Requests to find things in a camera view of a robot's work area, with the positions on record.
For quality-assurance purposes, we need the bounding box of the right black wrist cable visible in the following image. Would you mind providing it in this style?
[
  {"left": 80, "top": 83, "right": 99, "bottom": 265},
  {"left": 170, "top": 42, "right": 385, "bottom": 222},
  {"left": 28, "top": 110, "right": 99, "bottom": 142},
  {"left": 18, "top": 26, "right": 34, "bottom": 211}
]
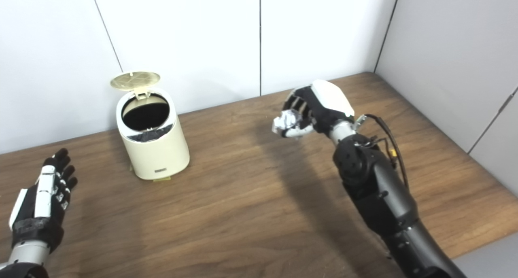
[{"left": 355, "top": 114, "right": 409, "bottom": 189}]

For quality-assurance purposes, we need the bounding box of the white paper ball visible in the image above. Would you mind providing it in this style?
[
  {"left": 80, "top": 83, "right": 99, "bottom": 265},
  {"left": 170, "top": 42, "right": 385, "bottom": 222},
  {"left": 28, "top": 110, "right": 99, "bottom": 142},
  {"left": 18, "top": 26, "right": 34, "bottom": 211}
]
[{"left": 272, "top": 110, "right": 302, "bottom": 134}]

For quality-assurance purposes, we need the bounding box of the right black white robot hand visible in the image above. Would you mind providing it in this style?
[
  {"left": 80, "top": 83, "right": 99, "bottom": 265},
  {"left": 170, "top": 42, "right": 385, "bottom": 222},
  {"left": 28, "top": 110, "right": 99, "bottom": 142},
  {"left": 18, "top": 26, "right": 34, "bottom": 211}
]
[{"left": 282, "top": 80, "right": 356, "bottom": 139}]

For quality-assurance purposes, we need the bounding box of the cream-colored round bin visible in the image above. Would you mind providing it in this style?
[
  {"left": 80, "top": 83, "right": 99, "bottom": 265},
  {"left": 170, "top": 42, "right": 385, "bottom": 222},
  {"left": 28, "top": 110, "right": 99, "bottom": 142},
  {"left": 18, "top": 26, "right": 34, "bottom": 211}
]
[{"left": 116, "top": 88, "right": 191, "bottom": 180}]

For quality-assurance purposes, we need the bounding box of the cream round bin lid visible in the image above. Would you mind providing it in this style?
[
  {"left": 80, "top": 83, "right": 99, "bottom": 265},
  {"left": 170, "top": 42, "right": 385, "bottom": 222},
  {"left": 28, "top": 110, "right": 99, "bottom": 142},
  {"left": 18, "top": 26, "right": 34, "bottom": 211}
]
[{"left": 110, "top": 71, "right": 161, "bottom": 100}]

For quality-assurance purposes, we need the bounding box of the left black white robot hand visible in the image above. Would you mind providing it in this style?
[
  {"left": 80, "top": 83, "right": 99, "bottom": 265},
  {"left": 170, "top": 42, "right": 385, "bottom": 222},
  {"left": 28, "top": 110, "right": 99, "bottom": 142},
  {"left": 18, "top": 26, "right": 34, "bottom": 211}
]
[{"left": 9, "top": 148, "right": 78, "bottom": 254}]

